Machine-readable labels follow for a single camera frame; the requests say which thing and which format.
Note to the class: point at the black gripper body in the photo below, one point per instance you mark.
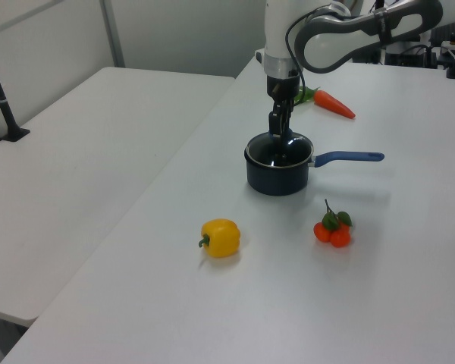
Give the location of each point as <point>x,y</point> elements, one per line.
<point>282,86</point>

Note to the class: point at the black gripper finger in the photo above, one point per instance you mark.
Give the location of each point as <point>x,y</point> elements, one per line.
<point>275,121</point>
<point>287,113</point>

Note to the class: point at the glass lid blue knob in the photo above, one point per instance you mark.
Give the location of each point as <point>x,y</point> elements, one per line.
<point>297,149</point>

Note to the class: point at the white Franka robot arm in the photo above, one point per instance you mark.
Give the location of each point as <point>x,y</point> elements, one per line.
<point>349,34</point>

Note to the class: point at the orange toy carrot green leaves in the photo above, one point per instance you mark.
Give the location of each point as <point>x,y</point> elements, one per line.
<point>331,104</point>

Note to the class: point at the orange toy tangerine bunch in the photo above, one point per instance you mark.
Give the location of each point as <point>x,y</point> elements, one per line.
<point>333,231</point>

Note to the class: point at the yellow toy bell pepper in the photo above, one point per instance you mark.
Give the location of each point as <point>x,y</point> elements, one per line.
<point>221,238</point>

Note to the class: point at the black office chair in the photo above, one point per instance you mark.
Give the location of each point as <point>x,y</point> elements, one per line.
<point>445,36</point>

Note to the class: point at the black pole with flat base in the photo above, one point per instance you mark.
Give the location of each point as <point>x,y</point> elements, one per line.
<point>2,102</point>

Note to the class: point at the grey partition post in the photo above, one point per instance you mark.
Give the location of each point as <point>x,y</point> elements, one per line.
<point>113,32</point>

